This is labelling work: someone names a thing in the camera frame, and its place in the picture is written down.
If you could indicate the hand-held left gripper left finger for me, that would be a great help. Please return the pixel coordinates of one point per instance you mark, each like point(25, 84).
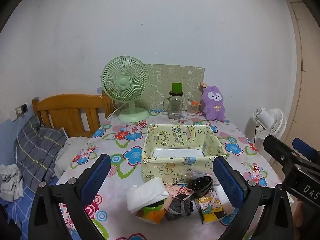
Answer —
point(97, 177)

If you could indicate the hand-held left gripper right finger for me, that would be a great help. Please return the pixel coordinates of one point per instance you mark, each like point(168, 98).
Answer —
point(228, 182)

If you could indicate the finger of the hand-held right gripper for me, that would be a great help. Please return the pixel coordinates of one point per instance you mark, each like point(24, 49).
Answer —
point(276, 148)
point(303, 147)

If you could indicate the white and beige socks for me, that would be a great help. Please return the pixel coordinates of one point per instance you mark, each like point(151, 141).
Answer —
point(221, 195)

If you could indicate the black plastic bag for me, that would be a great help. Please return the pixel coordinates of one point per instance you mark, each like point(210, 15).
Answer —
point(202, 186)

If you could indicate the yellow cartoon packet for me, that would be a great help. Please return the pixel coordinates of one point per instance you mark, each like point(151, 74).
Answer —
point(207, 207)

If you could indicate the pink printed packet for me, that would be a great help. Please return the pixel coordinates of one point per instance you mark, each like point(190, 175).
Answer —
point(177, 190)

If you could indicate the orange and green packet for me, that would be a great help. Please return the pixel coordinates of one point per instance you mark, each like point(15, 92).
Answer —
point(150, 215)

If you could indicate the yellow printed fabric storage box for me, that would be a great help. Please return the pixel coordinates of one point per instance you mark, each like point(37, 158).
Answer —
point(165, 170)

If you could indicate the white standing fan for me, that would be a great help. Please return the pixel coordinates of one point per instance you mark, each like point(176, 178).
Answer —
point(272, 122)

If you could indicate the clear plastic tube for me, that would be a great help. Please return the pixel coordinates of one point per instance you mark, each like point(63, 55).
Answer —
point(192, 173)

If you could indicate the white bed cloth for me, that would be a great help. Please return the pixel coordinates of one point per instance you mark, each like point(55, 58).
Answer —
point(67, 155)

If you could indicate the floral tablecloth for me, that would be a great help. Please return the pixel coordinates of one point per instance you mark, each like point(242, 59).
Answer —
point(235, 140)

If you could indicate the grey plaid pillow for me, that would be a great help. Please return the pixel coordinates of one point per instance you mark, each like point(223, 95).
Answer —
point(37, 150)

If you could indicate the beige door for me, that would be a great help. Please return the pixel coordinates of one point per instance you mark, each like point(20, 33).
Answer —
point(307, 80)

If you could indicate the purple plush toy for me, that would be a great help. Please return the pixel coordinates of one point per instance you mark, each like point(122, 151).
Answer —
point(213, 105)

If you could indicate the wooden headboard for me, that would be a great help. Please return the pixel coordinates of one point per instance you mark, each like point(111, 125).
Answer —
point(65, 105)

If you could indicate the cotton swab jar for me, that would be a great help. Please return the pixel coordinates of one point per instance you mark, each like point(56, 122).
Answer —
point(193, 108)

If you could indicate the blue grid bedsheet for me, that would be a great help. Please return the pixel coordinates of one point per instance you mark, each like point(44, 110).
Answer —
point(17, 212)

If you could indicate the crumpled grey white cloth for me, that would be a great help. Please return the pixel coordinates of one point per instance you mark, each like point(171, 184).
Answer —
point(10, 182)

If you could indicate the glass jar with green lid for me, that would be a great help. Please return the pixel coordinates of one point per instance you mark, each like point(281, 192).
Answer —
point(175, 105)

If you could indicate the brown paper tag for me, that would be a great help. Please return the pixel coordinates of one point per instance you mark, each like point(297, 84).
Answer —
point(203, 86)

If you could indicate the green desk fan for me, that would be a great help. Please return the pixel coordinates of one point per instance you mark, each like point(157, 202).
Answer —
point(123, 82)

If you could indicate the green printed board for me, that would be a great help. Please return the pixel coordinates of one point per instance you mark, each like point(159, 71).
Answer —
point(170, 75)

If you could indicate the wall socket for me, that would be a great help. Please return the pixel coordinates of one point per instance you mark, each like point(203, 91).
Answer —
point(21, 108)

